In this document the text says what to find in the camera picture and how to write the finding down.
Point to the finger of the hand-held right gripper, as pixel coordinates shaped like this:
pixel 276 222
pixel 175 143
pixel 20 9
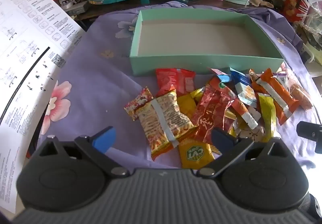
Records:
pixel 308 129

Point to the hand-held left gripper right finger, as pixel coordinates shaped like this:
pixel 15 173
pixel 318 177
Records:
pixel 221 138

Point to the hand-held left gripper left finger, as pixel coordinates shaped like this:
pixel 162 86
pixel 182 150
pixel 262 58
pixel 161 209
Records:
pixel 104 138

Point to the pile of assorted snack packets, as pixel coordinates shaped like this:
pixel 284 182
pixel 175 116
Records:
pixel 213 105

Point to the clear meat floss cake packet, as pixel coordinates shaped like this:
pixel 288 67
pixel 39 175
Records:
pixel 300 95

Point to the orange silver-seam snack packet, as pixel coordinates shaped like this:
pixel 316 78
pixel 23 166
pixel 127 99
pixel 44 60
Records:
pixel 284 90

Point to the mint green cardboard box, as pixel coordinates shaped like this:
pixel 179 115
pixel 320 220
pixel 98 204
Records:
pixel 201 63

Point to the purple floral cloth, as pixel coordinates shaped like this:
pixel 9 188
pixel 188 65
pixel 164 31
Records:
pixel 95 83

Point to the purple white snack packet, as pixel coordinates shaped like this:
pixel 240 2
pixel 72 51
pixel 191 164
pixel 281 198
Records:
pixel 281 75

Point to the white printed instruction sheet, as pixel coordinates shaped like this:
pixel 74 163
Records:
pixel 25 50

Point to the red biscuit box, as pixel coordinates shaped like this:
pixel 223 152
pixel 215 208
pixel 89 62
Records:
pixel 294 5

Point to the beige crumpled cloth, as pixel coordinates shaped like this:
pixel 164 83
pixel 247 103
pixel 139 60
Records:
pixel 261 1

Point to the grey printed toy box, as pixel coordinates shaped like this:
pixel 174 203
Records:
pixel 73 4

